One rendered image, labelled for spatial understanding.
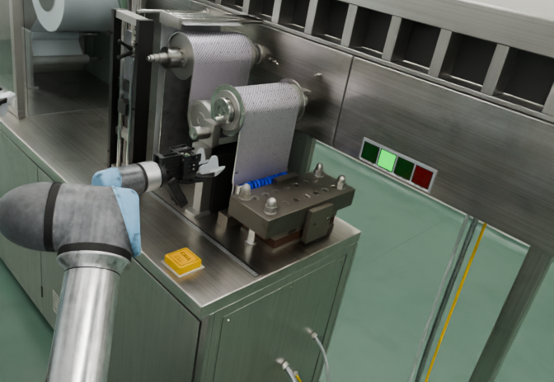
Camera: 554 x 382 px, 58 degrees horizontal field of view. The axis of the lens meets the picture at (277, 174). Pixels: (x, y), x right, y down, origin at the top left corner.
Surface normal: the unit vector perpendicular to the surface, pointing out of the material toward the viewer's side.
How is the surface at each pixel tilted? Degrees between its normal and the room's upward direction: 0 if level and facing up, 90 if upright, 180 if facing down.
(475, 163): 90
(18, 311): 0
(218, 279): 0
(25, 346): 0
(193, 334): 90
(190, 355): 90
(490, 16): 90
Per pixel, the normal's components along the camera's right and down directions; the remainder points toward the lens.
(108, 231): 0.60, -0.38
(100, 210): 0.22, -0.44
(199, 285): 0.17, -0.89
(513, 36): -0.70, 0.19
